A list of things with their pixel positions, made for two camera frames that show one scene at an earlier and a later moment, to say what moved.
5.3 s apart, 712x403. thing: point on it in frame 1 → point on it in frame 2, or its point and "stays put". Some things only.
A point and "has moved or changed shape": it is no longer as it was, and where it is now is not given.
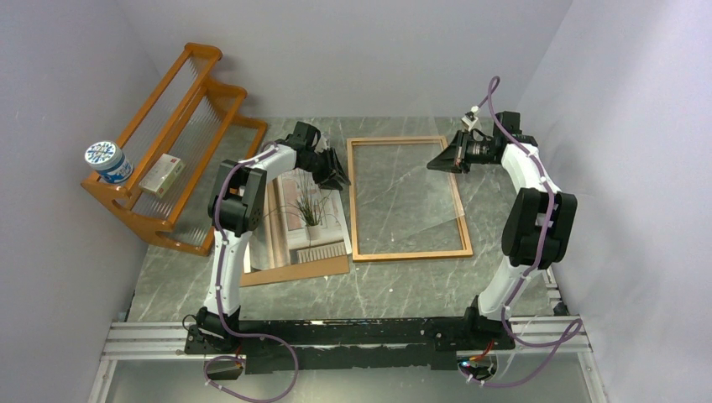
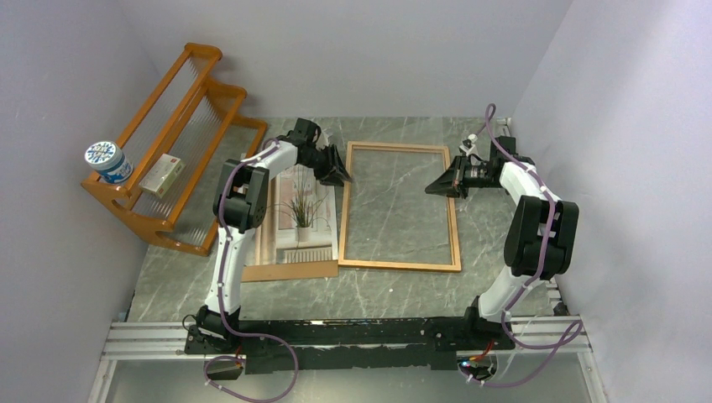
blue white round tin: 108,159 stays put
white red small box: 164,175 stays put
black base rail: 305,347 stays put
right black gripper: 453,159 → 451,182
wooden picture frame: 467,250 has moved or changed shape
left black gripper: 332,164 stays put
